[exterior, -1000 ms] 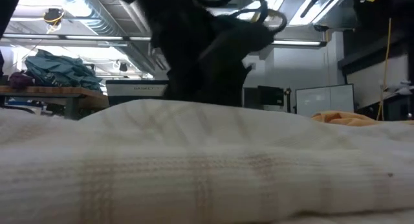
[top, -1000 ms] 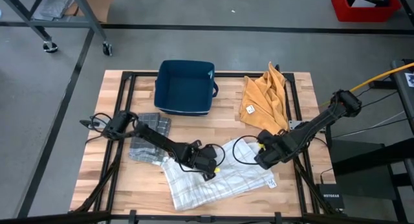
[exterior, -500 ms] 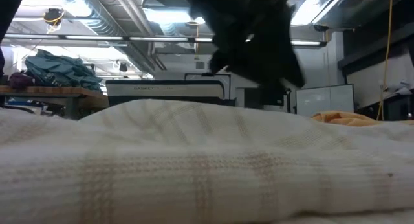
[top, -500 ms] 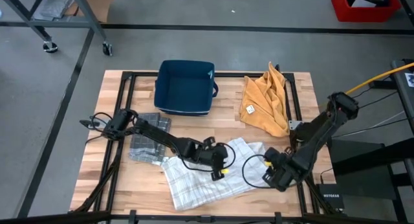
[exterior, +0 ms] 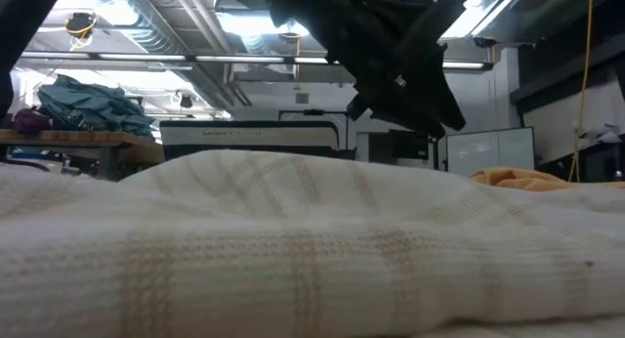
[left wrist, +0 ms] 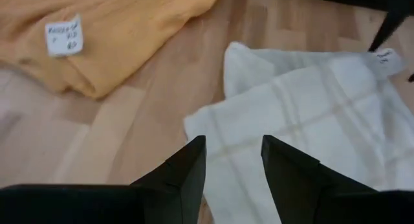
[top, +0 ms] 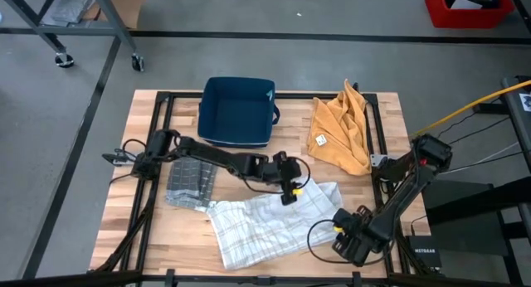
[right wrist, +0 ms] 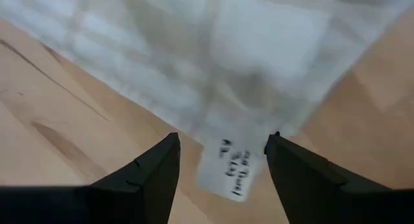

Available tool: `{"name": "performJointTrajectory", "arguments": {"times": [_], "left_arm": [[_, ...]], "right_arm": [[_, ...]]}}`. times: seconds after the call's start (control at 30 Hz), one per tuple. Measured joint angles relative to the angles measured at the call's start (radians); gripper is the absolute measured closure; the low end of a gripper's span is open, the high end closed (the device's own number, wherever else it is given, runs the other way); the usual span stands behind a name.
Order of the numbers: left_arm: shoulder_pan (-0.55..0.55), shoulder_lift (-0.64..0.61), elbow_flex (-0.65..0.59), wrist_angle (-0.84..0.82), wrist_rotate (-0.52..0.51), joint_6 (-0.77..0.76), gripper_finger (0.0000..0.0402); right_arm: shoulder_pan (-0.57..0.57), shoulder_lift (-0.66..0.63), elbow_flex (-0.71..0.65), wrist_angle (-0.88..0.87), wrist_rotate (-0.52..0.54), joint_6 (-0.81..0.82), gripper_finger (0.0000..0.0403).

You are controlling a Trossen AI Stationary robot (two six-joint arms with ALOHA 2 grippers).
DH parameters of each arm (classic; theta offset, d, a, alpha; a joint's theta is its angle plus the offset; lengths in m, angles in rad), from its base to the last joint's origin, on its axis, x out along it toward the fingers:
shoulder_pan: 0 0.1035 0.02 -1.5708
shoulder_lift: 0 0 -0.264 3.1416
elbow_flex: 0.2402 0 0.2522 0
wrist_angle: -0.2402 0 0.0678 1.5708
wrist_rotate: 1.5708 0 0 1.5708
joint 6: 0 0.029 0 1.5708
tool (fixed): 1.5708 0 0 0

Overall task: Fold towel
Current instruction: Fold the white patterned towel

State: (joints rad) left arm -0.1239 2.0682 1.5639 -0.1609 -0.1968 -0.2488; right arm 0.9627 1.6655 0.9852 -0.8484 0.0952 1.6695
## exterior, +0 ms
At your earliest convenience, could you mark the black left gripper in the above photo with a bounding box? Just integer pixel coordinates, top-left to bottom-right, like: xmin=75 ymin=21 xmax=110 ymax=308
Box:
xmin=261 ymin=0 xmax=475 ymax=140

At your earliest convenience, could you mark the orange towel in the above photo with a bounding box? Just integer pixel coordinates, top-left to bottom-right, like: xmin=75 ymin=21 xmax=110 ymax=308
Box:
xmin=469 ymin=166 xmax=625 ymax=192

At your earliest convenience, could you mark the white waffle towel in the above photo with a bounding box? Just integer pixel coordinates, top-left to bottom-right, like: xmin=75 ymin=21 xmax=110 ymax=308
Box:
xmin=0 ymin=148 xmax=625 ymax=338

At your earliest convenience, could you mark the black monitor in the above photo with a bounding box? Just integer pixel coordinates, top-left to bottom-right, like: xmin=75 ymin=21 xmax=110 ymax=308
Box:
xmin=389 ymin=129 xmax=432 ymax=162

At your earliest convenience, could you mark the white board panel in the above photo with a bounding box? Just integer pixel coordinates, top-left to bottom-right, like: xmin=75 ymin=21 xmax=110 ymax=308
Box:
xmin=445 ymin=126 xmax=536 ymax=177

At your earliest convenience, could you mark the black tube stand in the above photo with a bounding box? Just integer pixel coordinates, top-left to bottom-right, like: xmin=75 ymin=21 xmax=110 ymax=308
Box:
xmin=276 ymin=108 xmax=352 ymax=152

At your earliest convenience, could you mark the navy blue fabric basket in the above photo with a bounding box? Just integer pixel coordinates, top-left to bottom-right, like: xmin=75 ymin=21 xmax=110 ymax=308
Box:
xmin=158 ymin=119 xmax=357 ymax=162

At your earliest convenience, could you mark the dark grey side table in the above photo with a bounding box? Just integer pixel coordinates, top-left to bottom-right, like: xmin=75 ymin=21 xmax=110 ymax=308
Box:
xmin=559 ymin=124 xmax=625 ymax=184

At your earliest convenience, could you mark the ceiling light strip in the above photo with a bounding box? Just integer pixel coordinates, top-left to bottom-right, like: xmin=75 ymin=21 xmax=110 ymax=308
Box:
xmin=19 ymin=49 xmax=492 ymax=70

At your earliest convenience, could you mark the teal clothing pile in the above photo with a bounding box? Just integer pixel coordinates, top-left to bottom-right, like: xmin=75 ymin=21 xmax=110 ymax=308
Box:
xmin=36 ymin=73 xmax=157 ymax=140

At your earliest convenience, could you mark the wooden workbench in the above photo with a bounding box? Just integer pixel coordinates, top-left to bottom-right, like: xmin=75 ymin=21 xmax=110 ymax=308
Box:
xmin=0 ymin=128 xmax=167 ymax=182

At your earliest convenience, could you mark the black ceiling device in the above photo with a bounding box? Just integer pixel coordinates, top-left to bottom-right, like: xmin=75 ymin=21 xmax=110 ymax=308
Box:
xmin=63 ymin=12 xmax=99 ymax=40

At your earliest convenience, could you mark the dark maroon bag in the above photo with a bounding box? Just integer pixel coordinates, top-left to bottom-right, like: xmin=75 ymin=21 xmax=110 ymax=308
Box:
xmin=13 ymin=106 xmax=54 ymax=135

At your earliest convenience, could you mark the yellow cable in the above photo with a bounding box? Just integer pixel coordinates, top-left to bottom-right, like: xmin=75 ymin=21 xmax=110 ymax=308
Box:
xmin=567 ymin=0 xmax=596 ymax=184

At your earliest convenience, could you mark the silver ceiling duct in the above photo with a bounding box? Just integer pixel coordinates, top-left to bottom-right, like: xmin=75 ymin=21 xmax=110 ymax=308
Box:
xmin=72 ymin=0 xmax=245 ymax=119

